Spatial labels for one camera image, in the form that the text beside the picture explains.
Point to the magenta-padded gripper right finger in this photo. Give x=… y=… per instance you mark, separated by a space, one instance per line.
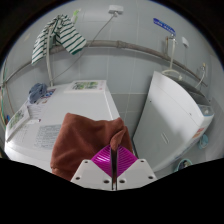
x=136 y=175

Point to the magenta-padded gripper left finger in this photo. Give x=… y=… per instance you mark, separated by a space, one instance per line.
x=91 y=175

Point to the brown towel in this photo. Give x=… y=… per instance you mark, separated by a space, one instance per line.
x=83 y=140

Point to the teal floor basin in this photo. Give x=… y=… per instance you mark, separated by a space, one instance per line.
x=184 y=164
x=203 y=141

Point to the printed calendar sheet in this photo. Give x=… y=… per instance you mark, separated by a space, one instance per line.
x=46 y=136

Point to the white washing machine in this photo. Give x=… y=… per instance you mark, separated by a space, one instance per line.
x=166 y=120

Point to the paper sheet with colour picture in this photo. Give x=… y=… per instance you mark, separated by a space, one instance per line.
x=39 y=106

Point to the small printed picture booklet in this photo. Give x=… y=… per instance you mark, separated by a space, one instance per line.
x=85 y=85

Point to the blue crumpled cloth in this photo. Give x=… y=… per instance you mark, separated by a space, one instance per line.
x=37 y=91

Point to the white vertical pipe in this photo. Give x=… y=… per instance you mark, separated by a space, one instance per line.
x=49 y=63

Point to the green white striped shirt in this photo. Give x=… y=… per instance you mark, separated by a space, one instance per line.
x=68 y=36

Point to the grey horizontal wall pipe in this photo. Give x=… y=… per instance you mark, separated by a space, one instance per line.
x=133 y=46

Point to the small white wall socket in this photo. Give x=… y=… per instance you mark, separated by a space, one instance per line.
x=185 y=41

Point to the blue wall sign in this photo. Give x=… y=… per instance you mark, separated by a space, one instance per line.
x=164 y=26

